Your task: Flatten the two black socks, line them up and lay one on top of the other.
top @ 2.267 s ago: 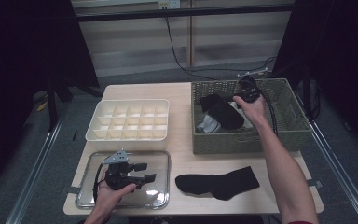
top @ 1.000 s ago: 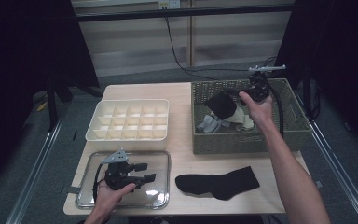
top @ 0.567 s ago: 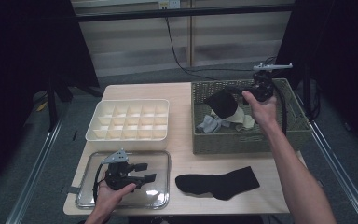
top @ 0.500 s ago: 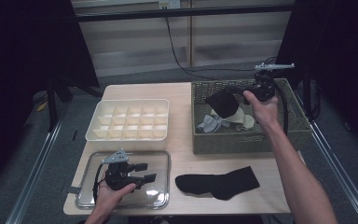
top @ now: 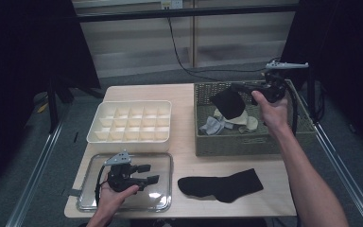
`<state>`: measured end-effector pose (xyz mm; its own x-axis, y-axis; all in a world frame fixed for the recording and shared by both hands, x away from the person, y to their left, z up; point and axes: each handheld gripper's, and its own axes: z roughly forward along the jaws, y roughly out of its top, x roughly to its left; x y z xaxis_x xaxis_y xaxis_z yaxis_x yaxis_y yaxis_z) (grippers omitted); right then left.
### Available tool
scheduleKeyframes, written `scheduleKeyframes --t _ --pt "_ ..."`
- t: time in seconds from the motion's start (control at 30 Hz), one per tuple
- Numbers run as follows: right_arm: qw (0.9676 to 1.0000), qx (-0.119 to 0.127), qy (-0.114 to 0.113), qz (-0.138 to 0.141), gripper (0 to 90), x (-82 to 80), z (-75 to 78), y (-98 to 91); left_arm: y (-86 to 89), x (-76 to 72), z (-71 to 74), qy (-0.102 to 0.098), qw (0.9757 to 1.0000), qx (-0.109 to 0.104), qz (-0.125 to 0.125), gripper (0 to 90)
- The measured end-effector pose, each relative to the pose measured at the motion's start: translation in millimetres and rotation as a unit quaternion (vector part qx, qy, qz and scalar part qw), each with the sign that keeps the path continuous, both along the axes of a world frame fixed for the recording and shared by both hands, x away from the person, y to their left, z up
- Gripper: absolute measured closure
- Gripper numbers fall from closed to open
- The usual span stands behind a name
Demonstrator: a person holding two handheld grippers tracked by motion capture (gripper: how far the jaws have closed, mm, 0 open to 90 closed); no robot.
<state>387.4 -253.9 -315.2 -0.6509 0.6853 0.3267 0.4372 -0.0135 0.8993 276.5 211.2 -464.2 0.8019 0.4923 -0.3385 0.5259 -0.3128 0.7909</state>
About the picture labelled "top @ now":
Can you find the wall power outlet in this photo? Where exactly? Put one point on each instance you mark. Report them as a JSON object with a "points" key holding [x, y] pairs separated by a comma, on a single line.
{"points": [[171, 3]]}

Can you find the black curtain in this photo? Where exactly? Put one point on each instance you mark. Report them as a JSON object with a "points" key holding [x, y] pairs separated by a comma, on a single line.
{"points": [[28, 63], [343, 47]]}

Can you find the person's right hand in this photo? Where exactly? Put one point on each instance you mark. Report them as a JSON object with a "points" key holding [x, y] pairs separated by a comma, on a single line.
{"points": [[274, 115]]}

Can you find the grey tape strip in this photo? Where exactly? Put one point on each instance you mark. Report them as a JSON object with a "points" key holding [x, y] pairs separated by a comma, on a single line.
{"points": [[72, 192]]}

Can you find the green woven basket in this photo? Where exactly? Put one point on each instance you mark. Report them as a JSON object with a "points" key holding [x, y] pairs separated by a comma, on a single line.
{"points": [[252, 145]]}

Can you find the black horizontal bar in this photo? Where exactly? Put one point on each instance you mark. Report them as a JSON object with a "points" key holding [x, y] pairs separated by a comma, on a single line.
{"points": [[170, 13]]}

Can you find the person's left hand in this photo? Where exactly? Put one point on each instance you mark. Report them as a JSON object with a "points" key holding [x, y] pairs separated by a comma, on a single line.
{"points": [[112, 201]]}

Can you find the black metal stand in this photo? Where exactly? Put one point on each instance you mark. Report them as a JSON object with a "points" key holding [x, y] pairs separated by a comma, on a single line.
{"points": [[311, 94], [53, 104]]}

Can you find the black sock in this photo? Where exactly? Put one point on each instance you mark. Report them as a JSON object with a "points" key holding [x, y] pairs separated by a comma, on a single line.
{"points": [[220, 187], [228, 104]]}

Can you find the clear plastic lid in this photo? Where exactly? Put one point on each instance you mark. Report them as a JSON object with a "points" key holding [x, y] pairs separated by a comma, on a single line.
{"points": [[160, 189]]}

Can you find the metal floor rail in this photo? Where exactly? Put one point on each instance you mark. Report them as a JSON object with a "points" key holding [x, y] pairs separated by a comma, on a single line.
{"points": [[34, 179], [343, 176]]}

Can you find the white divided storage box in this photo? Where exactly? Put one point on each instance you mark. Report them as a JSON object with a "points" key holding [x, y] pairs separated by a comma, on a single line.
{"points": [[129, 126]]}

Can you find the grey sock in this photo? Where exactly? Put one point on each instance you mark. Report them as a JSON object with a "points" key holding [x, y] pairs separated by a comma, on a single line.
{"points": [[211, 126], [228, 125]]}

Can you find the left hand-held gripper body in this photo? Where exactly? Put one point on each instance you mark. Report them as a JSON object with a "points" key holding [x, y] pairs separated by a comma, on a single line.
{"points": [[121, 176]]}

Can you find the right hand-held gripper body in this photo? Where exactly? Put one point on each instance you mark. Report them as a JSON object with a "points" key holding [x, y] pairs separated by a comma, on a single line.
{"points": [[274, 86]]}

